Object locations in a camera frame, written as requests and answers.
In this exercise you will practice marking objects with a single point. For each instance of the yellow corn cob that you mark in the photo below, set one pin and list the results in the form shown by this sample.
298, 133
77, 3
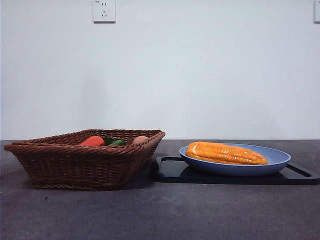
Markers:
225, 153

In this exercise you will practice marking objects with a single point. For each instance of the light blue plate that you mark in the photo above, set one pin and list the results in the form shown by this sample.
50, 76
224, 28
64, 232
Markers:
237, 170

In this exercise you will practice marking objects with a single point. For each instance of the brown woven wicker basket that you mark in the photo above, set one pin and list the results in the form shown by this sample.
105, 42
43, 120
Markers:
75, 165

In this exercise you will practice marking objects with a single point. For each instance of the pale brown egg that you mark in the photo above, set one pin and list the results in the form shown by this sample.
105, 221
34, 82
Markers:
140, 140

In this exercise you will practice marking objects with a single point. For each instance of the green chili pepper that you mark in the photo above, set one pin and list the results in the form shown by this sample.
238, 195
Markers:
115, 142

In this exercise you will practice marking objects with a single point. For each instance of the dark rectangular tray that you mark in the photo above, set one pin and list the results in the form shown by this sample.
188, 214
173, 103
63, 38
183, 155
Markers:
172, 173

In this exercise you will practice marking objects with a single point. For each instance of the orange carrot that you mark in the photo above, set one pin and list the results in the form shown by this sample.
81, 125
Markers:
92, 141

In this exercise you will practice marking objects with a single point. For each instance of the white wall socket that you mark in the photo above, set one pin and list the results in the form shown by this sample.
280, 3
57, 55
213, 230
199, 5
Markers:
104, 11

